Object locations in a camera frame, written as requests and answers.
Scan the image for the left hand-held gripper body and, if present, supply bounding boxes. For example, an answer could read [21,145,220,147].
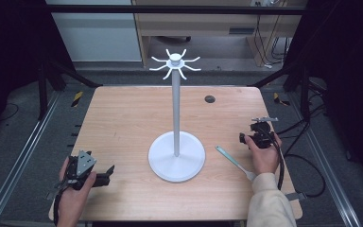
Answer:
[65,149,108,191]

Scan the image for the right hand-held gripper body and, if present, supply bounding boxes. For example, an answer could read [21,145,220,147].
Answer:
[248,116,280,149]

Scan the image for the person's right hand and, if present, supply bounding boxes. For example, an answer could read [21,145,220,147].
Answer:
[244,132,284,176]

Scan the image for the person's left hand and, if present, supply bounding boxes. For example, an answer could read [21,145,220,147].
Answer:
[57,157,97,213]

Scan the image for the black metal stand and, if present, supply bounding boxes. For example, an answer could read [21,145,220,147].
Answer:
[248,61,314,122]
[37,59,104,121]

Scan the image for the white hook stand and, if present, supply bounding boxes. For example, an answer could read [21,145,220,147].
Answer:
[147,48,207,183]

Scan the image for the dark curtain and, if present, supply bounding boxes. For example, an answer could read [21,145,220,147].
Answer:
[0,0,77,146]
[283,0,363,190]

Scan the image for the light wooden desk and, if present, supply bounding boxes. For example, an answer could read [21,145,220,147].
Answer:
[131,0,308,68]

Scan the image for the white cabinet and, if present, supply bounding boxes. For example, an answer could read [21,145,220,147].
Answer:
[45,0,143,63]

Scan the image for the black horizontal bar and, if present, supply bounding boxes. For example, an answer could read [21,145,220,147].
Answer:
[44,4,308,16]

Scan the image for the teal handled white spatula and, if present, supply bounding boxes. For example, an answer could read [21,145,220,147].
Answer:
[215,145,257,182]

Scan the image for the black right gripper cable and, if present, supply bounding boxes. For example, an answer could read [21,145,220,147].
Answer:
[264,127,286,191]

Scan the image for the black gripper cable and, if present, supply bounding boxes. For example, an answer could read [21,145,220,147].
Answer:
[52,185,61,227]
[264,127,286,191]

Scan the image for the black floor cable bundle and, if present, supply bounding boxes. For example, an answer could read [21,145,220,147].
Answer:
[276,102,327,155]

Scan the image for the grey strap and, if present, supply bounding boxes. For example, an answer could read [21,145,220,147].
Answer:
[45,183,64,201]
[285,191,308,202]

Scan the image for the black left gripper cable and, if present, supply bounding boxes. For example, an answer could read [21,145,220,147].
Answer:
[52,185,61,227]

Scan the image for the aluminium floor rail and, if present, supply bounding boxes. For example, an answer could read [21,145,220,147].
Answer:
[287,93,363,227]
[0,90,61,227]

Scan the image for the black looped floor cable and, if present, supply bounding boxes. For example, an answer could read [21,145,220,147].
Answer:
[284,153,327,199]

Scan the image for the hanging black desk cables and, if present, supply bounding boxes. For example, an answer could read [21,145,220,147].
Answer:
[252,13,293,69]

